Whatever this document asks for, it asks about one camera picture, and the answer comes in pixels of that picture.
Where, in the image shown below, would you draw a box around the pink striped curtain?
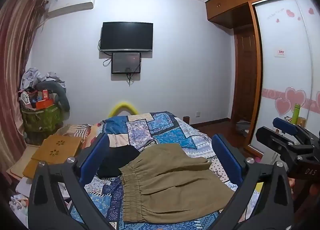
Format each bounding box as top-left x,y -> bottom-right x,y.
0,0 -> 48,178

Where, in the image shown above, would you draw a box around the black cloth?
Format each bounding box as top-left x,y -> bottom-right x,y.
97,135 -> 141,178

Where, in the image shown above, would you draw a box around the brown wooden door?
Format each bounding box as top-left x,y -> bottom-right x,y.
231,27 -> 259,123

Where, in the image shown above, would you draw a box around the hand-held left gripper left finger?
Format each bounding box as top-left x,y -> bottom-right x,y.
27,133 -> 118,230

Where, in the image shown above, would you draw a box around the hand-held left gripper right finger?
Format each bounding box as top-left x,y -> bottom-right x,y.
192,134 -> 294,230

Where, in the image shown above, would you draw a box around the olive green pants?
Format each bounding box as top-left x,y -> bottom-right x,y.
119,143 -> 238,223

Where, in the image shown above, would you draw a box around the green bottle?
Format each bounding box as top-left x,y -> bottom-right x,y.
290,103 -> 302,124

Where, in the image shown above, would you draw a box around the tan cardboard box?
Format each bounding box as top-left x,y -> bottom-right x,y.
22,135 -> 83,179

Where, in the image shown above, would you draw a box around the orange box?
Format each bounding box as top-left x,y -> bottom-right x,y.
35,99 -> 54,110

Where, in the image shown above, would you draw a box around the white air conditioner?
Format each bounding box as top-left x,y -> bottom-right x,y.
46,0 -> 96,17

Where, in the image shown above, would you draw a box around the pile of grey clothes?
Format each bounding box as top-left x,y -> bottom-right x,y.
21,68 -> 67,91

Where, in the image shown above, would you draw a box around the grey tube pillow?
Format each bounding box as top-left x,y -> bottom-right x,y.
37,81 -> 70,112

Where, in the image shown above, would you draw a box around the grey cloth on floor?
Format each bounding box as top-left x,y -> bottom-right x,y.
236,120 -> 250,136

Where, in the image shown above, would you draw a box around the beige striped pillow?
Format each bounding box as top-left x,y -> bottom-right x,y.
56,124 -> 90,141

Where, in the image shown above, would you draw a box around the small black wall monitor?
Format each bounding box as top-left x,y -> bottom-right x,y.
111,52 -> 142,74

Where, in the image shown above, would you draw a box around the yellow foam ring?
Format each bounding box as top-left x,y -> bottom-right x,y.
108,101 -> 138,118

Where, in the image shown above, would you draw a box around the pile of floor clutter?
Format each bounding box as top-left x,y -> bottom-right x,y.
9,177 -> 32,223

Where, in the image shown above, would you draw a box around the blue patchwork quilt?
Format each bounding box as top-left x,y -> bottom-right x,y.
69,111 -> 253,230

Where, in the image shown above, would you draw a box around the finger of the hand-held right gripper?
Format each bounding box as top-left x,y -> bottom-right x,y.
255,126 -> 315,169
272,117 -> 320,146

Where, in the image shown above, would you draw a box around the green fabric bag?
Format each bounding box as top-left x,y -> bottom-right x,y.
21,105 -> 63,146

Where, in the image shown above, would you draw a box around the black wall television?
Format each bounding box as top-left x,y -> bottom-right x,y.
99,22 -> 154,52

